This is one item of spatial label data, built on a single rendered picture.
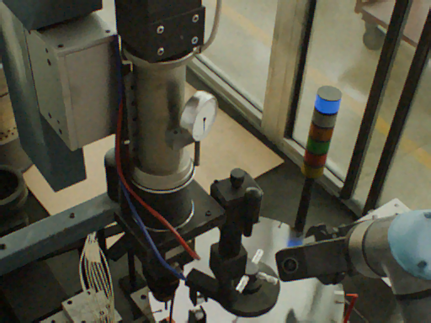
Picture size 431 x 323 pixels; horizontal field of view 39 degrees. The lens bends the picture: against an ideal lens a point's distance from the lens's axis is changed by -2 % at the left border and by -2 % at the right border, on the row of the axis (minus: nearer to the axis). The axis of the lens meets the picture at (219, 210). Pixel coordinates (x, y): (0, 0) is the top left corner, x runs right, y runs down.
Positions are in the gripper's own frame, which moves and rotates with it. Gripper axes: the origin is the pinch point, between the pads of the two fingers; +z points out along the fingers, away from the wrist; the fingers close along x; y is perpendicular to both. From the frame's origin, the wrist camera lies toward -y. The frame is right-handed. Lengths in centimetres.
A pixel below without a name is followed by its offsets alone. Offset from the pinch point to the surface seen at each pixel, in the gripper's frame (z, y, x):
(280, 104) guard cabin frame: 47, 21, 34
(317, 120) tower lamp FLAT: 8.5, 11.9, 22.3
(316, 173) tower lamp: 17.8, 13.1, 13.8
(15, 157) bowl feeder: 54, -43, 35
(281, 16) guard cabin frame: 32, 20, 51
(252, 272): 3.3, -8.0, -0.6
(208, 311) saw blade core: 6.2, -15.8, -5.3
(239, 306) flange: 4.9, -10.9, -5.7
